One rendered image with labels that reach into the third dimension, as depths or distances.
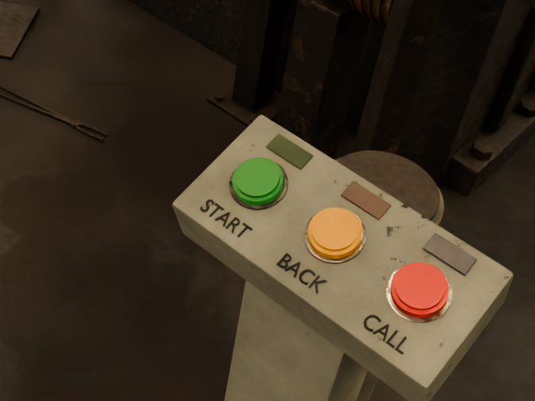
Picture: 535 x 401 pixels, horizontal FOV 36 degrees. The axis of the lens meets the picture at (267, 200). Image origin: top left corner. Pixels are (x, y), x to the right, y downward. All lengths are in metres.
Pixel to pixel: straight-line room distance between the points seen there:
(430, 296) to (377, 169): 0.25
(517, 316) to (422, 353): 0.89
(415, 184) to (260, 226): 0.23
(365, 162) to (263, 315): 0.22
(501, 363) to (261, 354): 0.74
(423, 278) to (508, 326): 0.85
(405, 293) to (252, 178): 0.15
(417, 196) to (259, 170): 0.21
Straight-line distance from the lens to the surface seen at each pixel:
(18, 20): 1.92
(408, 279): 0.59
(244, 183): 0.63
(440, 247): 0.61
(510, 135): 1.71
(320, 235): 0.60
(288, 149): 0.66
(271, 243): 0.62
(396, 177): 0.81
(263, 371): 0.72
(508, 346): 1.41
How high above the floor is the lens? 1.03
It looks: 43 degrees down
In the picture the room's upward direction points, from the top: 11 degrees clockwise
